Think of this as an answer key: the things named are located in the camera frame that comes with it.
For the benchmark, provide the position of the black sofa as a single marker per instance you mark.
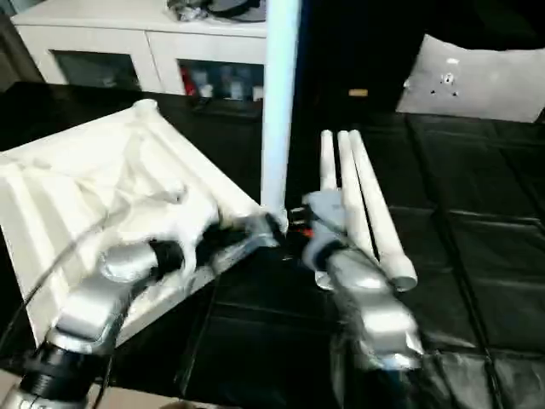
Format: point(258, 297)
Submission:
point(362, 47)

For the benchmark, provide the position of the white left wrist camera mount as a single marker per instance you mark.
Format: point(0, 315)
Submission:
point(191, 234)

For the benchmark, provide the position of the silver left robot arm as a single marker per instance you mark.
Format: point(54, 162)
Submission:
point(106, 277)

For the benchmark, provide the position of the white cabinet with glass doors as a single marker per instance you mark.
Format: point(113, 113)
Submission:
point(127, 38)

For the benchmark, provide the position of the white plastic table leg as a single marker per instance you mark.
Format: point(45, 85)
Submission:
point(374, 204)
point(328, 162)
point(279, 106)
point(349, 179)

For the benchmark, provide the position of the white plastic table top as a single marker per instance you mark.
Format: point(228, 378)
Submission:
point(85, 191)

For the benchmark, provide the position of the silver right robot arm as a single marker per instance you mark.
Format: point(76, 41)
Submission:
point(370, 307)

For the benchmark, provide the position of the metal parts clutter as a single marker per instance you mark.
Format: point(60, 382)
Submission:
point(183, 8)

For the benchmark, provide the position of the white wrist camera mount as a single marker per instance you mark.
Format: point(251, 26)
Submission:
point(191, 234)
point(325, 213)

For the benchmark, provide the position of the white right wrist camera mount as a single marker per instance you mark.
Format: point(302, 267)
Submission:
point(325, 213)

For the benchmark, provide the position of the black work mat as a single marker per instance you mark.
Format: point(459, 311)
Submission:
point(277, 332)

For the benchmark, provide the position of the grey printed cushion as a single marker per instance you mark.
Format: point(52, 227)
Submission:
point(468, 81)

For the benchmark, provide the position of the red bottle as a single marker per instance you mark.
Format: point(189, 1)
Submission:
point(184, 81)

